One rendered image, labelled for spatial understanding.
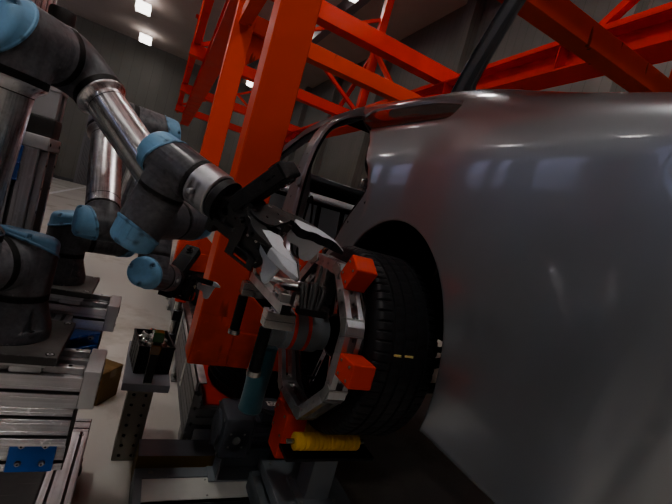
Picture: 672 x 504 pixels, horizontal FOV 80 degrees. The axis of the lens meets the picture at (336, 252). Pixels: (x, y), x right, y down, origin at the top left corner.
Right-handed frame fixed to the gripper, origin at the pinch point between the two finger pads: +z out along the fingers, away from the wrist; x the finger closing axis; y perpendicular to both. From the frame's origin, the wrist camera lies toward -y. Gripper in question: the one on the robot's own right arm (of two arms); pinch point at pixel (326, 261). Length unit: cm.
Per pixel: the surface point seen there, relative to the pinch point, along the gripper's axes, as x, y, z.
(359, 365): -41, 41, 12
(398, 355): -54, 38, 20
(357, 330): -50, 38, 6
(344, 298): -54, 34, -3
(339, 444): -56, 82, 23
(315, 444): -49, 82, 16
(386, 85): -353, -15, -124
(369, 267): -60, 23, -2
